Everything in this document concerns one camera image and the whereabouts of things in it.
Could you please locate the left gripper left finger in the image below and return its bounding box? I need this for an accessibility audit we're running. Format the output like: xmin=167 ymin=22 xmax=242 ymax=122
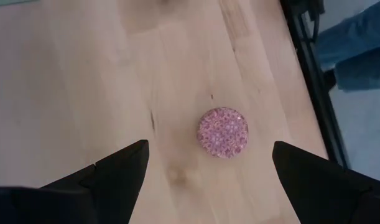
xmin=81 ymin=139 xmax=151 ymax=224

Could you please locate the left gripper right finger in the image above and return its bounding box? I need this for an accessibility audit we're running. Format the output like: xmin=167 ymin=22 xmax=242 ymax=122
xmin=272 ymin=141 xmax=373 ymax=224

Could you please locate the person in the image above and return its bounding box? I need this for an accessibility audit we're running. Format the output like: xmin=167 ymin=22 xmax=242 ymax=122
xmin=315 ymin=0 xmax=380 ymax=91

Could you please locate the pink ball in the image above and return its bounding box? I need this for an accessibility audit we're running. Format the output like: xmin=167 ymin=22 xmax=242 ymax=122
xmin=197 ymin=106 xmax=249 ymax=159

